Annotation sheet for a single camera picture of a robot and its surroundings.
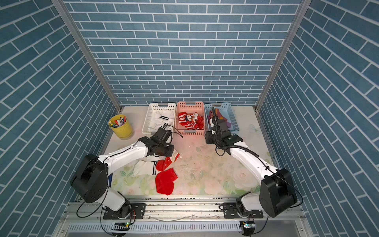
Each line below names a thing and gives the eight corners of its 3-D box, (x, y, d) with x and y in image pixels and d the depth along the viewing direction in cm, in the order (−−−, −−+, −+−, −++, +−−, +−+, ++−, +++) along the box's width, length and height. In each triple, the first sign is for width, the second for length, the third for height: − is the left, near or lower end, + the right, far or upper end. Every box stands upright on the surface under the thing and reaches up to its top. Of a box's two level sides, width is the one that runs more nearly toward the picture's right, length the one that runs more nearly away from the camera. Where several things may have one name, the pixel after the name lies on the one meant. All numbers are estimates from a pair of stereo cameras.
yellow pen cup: (114, 140, 103) (105, 128, 91) (120, 127, 110) (112, 114, 99) (131, 141, 103) (123, 128, 92) (136, 127, 111) (129, 114, 99)
